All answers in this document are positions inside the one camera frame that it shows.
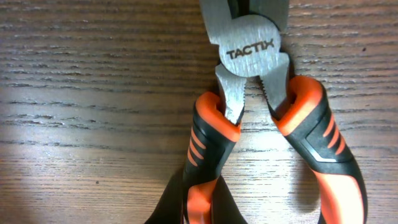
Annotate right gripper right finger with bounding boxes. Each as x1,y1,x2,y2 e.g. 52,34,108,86
211,176,247,224

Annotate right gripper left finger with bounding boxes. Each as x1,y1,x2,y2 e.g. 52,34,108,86
145,169,183,224

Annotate orange black long-nose pliers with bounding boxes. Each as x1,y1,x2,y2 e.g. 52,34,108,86
181,0,369,224

